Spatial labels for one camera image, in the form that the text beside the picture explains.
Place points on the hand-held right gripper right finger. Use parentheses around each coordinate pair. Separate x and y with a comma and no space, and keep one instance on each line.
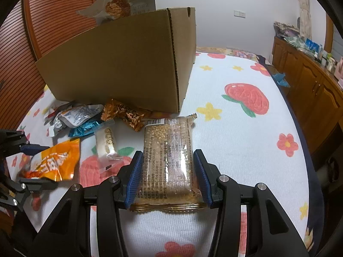
(202,176)

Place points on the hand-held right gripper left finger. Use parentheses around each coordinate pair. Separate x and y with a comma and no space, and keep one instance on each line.
(135,176)

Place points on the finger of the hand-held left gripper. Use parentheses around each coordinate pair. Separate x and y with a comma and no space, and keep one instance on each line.
(34,148)
(37,182)

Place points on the orange snack packet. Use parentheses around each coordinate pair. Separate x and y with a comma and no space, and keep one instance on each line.
(53,160)

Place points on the clear sesame snack packet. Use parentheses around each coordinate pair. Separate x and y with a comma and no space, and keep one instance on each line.
(166,160)

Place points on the blue foil snack packet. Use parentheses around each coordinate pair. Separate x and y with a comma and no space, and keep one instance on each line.
(83,129)

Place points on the silver white snack packet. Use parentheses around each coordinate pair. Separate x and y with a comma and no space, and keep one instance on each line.
(75,115)

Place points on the brown cardboard box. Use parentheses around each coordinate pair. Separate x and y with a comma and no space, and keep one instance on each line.
(115,64)

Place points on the red white snack packet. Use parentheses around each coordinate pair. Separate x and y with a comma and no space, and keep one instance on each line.
(57,109)

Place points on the small white snack packet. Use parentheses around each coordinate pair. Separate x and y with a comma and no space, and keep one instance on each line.
(107,139)

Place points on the flower printed bed sheet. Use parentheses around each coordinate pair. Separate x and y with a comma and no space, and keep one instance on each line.
(241,139)

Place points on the brown gold snack packet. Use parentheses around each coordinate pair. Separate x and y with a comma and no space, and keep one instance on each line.
(126,115)

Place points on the blue plastic bag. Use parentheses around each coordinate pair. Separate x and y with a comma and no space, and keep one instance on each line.
(281,79)

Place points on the wooden louvered wardrobe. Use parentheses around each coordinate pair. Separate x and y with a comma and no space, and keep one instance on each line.
(53,18)

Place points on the wooden cabinet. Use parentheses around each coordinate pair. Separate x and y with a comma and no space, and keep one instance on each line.
(308,85)

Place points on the white snack bag brown print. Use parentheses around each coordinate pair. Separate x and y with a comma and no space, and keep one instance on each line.
(118,5)

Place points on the pile of printed papers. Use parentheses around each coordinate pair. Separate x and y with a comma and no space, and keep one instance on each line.
(285,29)

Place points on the blue white packet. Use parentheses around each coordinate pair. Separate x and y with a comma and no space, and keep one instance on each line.
(311,45)

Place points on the pink box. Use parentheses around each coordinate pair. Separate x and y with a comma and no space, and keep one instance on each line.
(339,72)

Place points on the pale curtain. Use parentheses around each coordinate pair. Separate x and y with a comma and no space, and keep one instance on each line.
(304,10)

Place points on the white wall socket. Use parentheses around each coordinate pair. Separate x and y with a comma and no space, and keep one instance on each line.
(239,14)

